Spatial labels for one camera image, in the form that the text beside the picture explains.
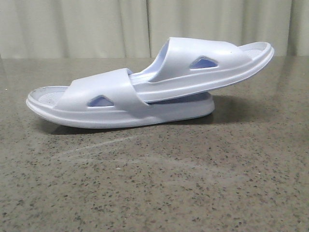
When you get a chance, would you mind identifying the light blue slipper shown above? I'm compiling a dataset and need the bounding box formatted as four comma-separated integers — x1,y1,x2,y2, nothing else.
129,37,274,102
26,68,214,129

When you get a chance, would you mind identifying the pale grey curtain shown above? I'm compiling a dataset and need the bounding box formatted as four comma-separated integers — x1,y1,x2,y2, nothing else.
0,0,309,58

